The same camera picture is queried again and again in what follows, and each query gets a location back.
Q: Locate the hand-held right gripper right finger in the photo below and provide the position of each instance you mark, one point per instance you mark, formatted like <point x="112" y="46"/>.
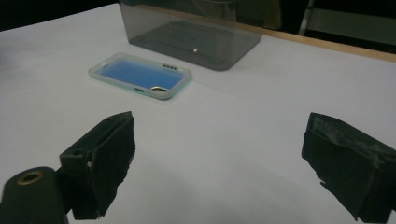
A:
<point x="351" y="165"/>

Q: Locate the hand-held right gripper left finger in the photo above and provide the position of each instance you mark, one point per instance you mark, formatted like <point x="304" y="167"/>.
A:
<point x="102" y="161"/>

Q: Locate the blue phone case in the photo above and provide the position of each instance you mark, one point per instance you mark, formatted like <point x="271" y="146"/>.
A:
<point x="140" y="74"/>

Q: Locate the grey translucent plastic box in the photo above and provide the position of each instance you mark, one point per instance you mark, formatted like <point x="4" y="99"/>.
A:
<point x="186" y="40"/>

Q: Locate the white table sheet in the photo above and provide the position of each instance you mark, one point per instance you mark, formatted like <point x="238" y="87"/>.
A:
<point x="233" y="124"/>

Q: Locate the white metal stand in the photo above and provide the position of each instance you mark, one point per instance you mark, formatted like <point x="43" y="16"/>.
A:
<point x="351" y="26"/>

